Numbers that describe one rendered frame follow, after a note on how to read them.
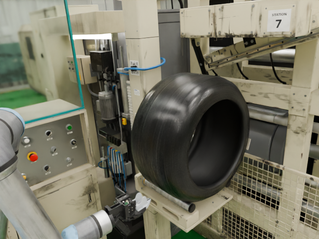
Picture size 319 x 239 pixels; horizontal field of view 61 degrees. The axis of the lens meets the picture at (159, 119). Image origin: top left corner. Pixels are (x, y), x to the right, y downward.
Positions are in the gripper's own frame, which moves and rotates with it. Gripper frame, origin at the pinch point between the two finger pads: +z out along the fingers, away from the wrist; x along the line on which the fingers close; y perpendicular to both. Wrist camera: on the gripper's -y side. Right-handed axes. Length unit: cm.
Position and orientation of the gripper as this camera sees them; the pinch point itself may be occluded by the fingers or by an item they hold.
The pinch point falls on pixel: (148, 201)
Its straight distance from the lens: 121.4
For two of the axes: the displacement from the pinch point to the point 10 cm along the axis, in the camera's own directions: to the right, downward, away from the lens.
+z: 7.5, -2.5, 6.1
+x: -6.5, -2.4, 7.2
